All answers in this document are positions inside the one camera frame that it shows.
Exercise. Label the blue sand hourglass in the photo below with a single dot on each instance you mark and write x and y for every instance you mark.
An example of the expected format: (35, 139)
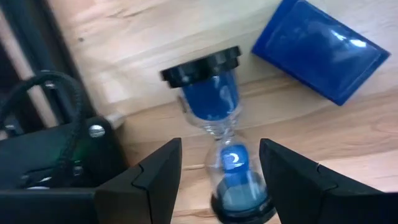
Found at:
(211, 96)

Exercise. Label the dark blue digital timer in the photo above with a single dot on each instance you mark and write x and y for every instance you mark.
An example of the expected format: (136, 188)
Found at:
(317, 53)

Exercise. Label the black aluminium table frame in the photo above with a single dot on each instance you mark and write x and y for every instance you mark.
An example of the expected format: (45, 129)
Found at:
(53, 40)

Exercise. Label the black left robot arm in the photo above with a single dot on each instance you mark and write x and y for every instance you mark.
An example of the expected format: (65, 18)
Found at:
(37, 152)

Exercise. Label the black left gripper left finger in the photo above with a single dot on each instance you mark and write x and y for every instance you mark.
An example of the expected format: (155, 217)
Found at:
(152, 186)

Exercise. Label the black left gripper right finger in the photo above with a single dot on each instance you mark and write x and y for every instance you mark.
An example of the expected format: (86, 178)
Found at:
(298, 189)

